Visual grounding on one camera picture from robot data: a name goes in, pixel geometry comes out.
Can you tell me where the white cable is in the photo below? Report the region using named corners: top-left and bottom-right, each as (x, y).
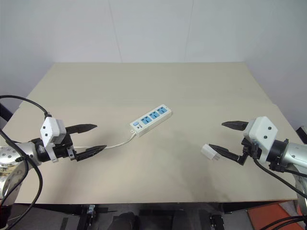
top-left (72, 130), bottom-right (137, 150)

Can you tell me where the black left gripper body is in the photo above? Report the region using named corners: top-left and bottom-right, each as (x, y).
top-left (51, 135), bottom-right (80, 163)

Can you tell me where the white plug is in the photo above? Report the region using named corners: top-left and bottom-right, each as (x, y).
top-left (201, 143), bottom-right (220, 162)

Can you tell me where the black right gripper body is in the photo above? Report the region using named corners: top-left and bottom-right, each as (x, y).
top-left (240, 136), bottom-right (260, 166)

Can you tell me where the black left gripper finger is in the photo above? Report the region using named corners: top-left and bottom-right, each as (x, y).
top-left (65, 124), bottom-right (98, 135)
top-left (75, 144), bottom-right (107, 162)

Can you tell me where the white blue power strip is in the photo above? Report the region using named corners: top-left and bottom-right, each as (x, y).
top-left (130, 103), bottom-right (174, 138)

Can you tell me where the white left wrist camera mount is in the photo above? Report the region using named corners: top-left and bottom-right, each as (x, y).
top-left (39, 116), bottom-right (67, 164)

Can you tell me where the black block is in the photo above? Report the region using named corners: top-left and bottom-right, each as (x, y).
top-left (295, 126), bottom-right (307, 145)

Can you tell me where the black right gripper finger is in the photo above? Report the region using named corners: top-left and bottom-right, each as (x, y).
top-left (208, 143), bottom-right (245, 165)
top-left (221, 120), bottom-right (249, 132)

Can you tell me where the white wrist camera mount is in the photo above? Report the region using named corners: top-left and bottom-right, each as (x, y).
top-left (39, 116), bottom-right (67, 164)
top-left (243, 116), bottom-right (279, 164)

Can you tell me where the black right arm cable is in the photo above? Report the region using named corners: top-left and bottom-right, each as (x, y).
top-left (252, 158), bottom-right (307, 199)

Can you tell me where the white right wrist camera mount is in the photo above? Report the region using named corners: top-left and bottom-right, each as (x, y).
top-left (243, 116), bottom-right (279, 164)

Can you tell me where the dark rounded shape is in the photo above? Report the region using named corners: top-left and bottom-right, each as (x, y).
top-left (109, 211), bottom-right (140, 230)

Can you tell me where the black angled bar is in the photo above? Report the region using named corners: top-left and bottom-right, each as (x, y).
top-left (0, 102), bottom-right (13, 123)

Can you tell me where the black table frame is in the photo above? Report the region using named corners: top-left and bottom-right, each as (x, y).
top-left (14, 198), bottom-right (298, 230)

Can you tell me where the orange floor mat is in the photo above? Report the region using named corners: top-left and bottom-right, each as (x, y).
top-left (246, 200), bottom-right (301, 230)

